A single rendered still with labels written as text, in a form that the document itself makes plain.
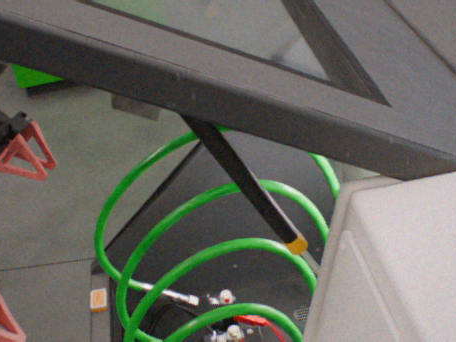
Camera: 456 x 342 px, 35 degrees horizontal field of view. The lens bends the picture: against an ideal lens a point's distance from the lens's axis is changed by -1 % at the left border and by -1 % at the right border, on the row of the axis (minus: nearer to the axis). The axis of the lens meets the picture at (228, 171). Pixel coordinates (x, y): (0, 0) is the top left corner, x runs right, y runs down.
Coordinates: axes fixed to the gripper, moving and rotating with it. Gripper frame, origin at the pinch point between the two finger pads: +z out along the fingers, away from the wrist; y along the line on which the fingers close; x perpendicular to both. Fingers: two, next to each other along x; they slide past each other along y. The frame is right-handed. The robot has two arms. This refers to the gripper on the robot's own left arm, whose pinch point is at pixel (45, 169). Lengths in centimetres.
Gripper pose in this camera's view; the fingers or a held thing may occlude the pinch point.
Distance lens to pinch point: 117.8
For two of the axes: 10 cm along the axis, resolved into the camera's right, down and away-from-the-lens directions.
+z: 7.6, 6.2, 1.7
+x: -6.4, 7.0, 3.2
